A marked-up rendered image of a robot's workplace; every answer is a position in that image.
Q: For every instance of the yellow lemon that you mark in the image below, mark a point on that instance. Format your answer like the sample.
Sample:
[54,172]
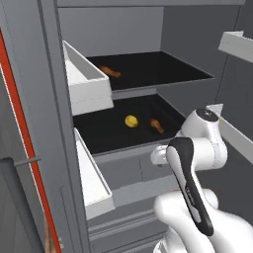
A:
[131,121]

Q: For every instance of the grey fridge drawer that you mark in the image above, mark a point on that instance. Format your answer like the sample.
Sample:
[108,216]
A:
[125,171]

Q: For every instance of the black fridge shelf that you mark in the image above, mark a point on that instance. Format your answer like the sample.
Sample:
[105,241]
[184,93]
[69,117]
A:
[108,131]
[154,67]

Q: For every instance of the grey fridge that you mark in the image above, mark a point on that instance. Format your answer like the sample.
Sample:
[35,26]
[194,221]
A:
[112,29]

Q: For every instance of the brown chicken drumstick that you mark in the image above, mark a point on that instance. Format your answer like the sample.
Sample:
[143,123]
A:
[156,125]
[110,71]

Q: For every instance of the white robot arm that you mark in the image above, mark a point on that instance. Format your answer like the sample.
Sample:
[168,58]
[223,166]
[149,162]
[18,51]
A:
[197,151]

